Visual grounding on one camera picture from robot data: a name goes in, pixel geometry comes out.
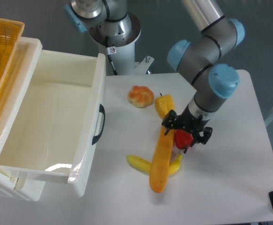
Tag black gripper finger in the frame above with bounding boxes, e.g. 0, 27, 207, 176
190, 127, 213, 147
162, 109, 177, 135

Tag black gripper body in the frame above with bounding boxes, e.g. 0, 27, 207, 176
175, 106, 208, 134

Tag long orange bread loaf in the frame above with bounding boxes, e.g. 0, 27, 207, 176
149, 127, 175, 193

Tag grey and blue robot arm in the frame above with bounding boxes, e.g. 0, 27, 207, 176
64, 0, 245, 144

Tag round knotted bread roll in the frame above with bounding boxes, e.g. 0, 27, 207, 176
127, 86, 154, 108

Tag yellow bell pepper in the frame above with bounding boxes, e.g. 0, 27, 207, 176
155, 94, 175, 119

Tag red bell pepper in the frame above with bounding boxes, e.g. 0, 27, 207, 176
175, 129, 193, 154

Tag yellow banana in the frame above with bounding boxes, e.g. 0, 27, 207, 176
126, 153, 182, 175

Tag white plastic drawer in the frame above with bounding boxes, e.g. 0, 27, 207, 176
0, 50, 106, 197

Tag white plastic drawer cabinet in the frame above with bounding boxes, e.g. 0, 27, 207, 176
0, 37, 44, 201

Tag dark blue drawer handle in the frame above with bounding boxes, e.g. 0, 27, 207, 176
92, 104, 106, 145

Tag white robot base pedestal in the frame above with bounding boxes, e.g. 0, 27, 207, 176
89, 12, 154, 76

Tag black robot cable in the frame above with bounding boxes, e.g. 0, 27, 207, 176
105, 35, 119, 76

